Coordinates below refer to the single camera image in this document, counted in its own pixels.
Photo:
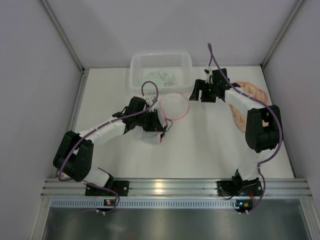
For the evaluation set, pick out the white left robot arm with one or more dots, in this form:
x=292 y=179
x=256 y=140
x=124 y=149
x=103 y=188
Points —
x=74 y=156

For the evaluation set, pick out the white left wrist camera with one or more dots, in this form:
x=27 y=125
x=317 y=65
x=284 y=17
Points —
x=150 y=101

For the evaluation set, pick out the white mesh pink-trimmed laundry bag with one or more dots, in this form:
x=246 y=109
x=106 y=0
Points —
x=172 y=106

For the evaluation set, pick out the white plastic basket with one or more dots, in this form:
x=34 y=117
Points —
x=171 y=71

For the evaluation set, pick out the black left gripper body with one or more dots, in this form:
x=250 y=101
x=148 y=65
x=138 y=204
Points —
x=153 y=124

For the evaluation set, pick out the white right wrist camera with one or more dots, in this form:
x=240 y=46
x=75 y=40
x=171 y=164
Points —
x=209 y=75

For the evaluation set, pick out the black lace bra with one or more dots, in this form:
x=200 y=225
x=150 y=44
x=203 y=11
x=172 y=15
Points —
x=167 y=127

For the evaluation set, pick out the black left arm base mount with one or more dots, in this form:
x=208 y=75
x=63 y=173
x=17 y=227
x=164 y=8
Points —
x=112 y=187

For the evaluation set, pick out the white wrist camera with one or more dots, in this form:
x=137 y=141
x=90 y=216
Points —
x=209 y=75
x=150 y=101

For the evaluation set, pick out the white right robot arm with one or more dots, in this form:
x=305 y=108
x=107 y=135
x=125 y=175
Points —
x=258 y=123

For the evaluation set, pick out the peach patterned laundry bag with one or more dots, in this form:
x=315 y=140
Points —
x=239 y=117

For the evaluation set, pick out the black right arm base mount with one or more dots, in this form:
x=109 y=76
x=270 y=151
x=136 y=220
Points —
x=237 y=187

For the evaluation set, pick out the light green garment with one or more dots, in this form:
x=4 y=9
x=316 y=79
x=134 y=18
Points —
x=160 y=78

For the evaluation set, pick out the white slotted cable duct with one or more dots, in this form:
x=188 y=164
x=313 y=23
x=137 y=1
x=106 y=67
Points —
x=148 y=203

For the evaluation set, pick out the aluminium frame rail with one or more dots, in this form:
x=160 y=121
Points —
x=281 y=188

